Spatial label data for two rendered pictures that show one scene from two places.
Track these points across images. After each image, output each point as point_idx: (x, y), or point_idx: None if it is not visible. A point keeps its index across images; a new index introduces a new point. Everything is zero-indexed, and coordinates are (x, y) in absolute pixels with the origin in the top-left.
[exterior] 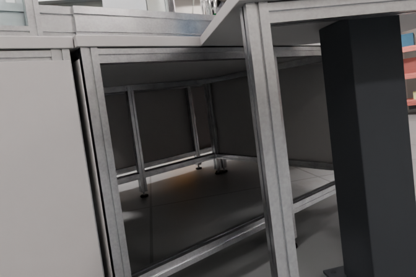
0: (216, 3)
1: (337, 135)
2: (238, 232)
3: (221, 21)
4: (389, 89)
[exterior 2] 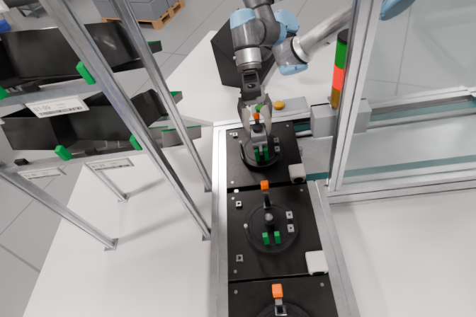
0: (270, 130)
1: None
2: None
3: None
4: None
